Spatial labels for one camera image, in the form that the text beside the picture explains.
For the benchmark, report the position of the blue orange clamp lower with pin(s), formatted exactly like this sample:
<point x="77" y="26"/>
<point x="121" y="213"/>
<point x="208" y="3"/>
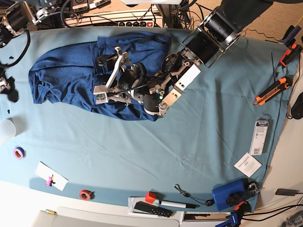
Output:
<point x="234" y="220"/>

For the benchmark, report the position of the red tape roll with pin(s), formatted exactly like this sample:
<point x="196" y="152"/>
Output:
<point x="86" y="195"/>

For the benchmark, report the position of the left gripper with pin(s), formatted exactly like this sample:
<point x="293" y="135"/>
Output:
<point x="126" y="77"/>

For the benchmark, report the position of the black computer mouse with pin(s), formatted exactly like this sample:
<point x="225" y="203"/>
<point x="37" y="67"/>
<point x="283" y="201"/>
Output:
<point x="297" y="108"/>

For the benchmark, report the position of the black small device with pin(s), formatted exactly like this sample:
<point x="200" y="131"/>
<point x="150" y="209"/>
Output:
<point x="286" y="192"/>

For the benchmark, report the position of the black remote control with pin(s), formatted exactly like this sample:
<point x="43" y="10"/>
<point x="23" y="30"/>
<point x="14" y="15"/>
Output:
<point x="151" y="209"/>

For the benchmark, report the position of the white leaflet card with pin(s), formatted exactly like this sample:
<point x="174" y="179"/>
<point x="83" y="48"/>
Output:
<point x="248" y="165"/>

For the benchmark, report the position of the metal carabiner clip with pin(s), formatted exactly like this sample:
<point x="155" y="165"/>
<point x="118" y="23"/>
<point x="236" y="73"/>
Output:
<point x="254" y="188"/>

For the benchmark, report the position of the red cube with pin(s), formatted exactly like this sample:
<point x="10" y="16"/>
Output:
<point x="150" y="197"/>

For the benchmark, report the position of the brass small pin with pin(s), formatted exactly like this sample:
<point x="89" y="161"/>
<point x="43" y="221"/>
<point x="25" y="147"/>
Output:
<point x="51" y="212"/>

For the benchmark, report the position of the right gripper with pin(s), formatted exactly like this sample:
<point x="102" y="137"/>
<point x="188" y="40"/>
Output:
<point x="7" y="86"/>

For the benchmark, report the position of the blue t-shirt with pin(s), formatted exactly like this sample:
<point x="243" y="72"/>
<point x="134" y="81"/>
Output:
<point x="68" y="74"/>

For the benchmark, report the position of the packaged blade box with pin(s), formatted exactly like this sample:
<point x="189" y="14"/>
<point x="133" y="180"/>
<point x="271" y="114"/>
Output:
<point x="259" y="135"/>

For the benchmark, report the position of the white paper card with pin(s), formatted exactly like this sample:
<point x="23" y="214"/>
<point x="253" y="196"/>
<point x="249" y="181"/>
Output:
<point x="43" y="171"/>

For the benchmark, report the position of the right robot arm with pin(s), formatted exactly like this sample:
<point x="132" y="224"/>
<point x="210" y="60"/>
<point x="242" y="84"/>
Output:
<point x="13" y="24"/>

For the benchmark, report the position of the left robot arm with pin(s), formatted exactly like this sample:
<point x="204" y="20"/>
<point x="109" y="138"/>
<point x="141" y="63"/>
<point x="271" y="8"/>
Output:
<point x="204" y="46"/>

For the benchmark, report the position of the white power strip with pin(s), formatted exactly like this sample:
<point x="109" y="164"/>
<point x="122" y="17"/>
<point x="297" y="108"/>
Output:
<point x="119" y="15"/>

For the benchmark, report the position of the blue box with knob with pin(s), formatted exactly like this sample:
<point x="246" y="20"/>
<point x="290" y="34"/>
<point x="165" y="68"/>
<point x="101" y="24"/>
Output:
<point x="230" y="194"/>

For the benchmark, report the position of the blue spring clamp upper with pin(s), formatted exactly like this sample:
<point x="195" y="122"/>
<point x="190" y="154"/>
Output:
<point x="290" y="34"/>

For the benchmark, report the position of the purple tape roll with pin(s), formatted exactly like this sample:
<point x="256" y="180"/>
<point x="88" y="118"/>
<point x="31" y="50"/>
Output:
<point x="19" y="153"/>

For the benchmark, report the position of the orange black utility knife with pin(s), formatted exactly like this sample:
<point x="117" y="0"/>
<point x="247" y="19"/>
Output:
<point x="276" y="88"/>

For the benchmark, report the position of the orange black clamp upper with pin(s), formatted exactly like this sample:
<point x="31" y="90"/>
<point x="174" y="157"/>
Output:
<point x="290" y="55"/>

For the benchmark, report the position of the white black marker pen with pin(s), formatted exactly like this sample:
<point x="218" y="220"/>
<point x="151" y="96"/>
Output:
<point x="177" y="204"/>

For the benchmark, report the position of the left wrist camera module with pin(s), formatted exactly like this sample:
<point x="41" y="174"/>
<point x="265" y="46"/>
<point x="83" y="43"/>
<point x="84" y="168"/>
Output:
<point x="101" y="94"/>

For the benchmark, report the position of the light blue table cloth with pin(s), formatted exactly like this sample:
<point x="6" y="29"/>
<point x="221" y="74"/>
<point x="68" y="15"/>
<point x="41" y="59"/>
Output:
<point x="196" y="145"/>

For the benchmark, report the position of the pink small clip toy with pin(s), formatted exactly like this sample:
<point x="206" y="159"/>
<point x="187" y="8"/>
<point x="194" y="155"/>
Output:
<point x="50" y="182"/>

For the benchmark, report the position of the translucent white plastic cup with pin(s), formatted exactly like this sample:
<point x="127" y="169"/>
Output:
<point x="7" y="131"/>

